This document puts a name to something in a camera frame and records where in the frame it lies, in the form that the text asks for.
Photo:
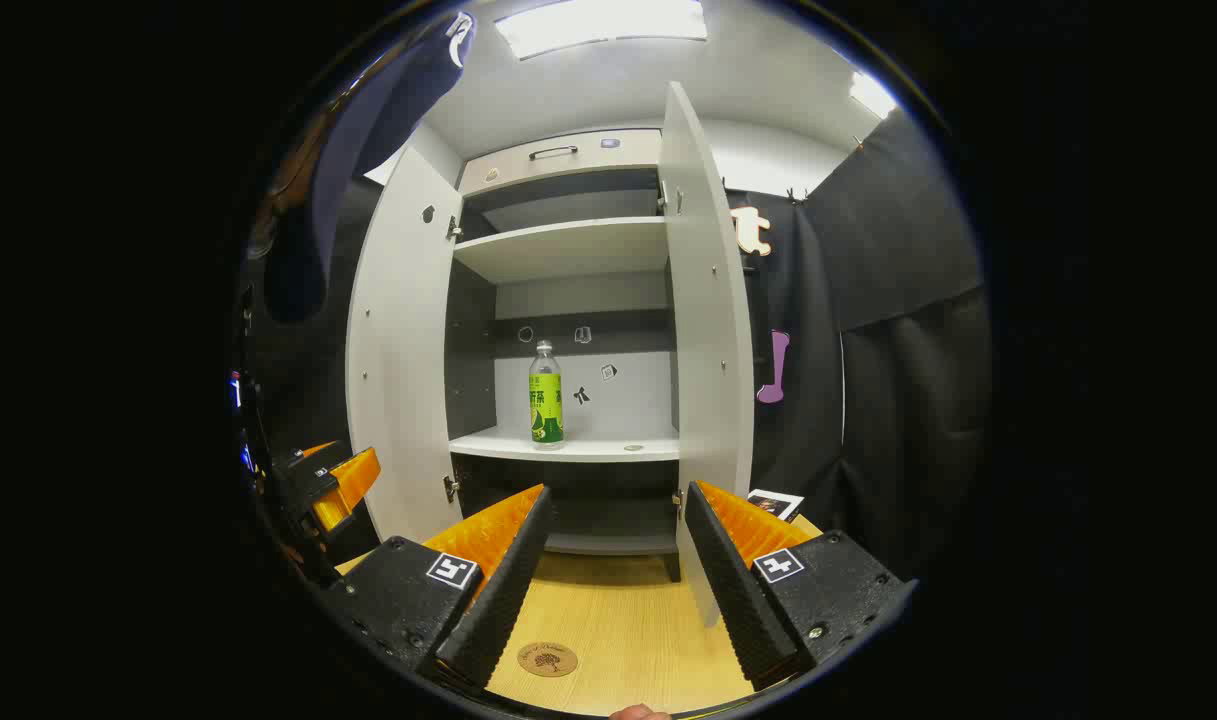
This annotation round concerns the white cabinet drawer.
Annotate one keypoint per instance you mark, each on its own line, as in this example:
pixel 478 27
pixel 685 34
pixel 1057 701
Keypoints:
pixel 588 160

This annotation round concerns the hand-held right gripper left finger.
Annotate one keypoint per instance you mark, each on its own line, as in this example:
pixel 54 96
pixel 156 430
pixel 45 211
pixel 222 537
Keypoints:
pixel 508 570

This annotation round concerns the green label drink bottle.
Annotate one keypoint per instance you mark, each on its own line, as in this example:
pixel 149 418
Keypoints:
pixel 546 400

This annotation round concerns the white cabinet door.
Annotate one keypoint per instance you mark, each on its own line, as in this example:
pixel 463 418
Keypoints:
pixel 398 340
pixel 708 300

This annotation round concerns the blue lit screen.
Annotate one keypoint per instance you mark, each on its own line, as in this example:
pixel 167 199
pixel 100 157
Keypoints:
pixel 235 390

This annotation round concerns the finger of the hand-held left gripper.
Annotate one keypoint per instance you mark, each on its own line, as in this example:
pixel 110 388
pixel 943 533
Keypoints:
pixel 353 480
pixel 306 472

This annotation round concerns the white framed photo card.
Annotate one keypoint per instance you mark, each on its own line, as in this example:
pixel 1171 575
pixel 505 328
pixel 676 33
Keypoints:
pixel 776 504

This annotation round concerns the white cabinet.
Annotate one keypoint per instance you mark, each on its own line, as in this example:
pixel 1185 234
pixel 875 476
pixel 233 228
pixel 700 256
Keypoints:
pixel 568 245

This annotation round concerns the black backdrop cloth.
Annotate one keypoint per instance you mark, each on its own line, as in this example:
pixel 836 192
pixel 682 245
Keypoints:
pixel 898 300

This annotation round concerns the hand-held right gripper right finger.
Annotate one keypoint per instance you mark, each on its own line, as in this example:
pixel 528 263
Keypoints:
pixel 728 580

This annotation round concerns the small ceiling light panel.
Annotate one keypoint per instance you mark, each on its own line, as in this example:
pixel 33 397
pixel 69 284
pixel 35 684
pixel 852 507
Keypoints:
pixel 871 95

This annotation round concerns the round wooden coaster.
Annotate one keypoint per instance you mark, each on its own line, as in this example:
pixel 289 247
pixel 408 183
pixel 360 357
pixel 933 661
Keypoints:
pixel 548 660

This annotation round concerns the large ceiling light panel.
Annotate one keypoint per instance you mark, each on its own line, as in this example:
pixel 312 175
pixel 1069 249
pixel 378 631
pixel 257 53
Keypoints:
pixel 598 22

